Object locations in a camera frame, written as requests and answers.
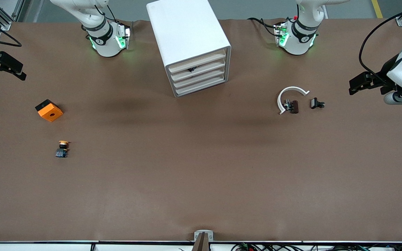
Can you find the white curved plastic part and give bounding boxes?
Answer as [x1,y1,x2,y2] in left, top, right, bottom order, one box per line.
[277,86,310,115]

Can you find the dark brown electrical component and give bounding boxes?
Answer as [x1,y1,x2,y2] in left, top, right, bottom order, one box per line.
[283,99,299,114]

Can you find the white table edge strip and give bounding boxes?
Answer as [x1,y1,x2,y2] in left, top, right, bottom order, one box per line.
[0,241,402,251]

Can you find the brown table mat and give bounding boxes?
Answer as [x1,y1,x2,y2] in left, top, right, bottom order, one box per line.
[0,19,402,243]

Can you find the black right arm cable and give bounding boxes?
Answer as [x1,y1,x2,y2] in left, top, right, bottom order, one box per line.
[0,16,22,47]

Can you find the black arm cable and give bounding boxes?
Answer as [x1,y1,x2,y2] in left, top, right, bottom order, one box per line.
[0,16,22,47]
[359,0,402,74]

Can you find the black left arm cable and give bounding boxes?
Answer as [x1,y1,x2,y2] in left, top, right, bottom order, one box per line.
[359,0,402,74]

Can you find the orange button enclosure box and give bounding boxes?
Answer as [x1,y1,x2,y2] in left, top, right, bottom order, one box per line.
[35,99,64,122]

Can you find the yellow push button switch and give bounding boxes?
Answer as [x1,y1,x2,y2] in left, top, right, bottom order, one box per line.
[55,140,70,158]

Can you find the black base cable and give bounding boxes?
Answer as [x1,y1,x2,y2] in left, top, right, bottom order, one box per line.
[247,17,279,37]

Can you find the black cable tangle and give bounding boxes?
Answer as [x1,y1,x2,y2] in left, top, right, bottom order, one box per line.
[231,242,402,251]

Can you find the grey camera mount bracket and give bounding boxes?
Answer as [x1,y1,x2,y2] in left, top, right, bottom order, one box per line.
[193,230,214,251]

